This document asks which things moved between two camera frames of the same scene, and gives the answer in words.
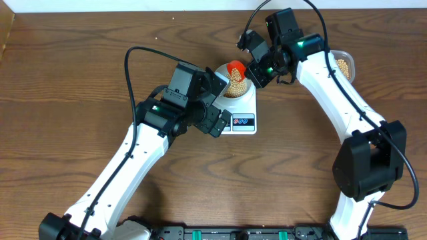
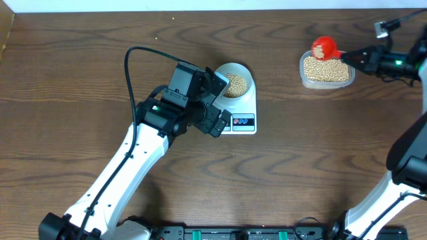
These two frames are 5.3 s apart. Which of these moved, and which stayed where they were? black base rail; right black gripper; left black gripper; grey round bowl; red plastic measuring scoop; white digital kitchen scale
Moved: red plastic measuring scoop; right black gripper
Stayed: left black gripper; black base rail; white digital kitchen scale; grey round bowl
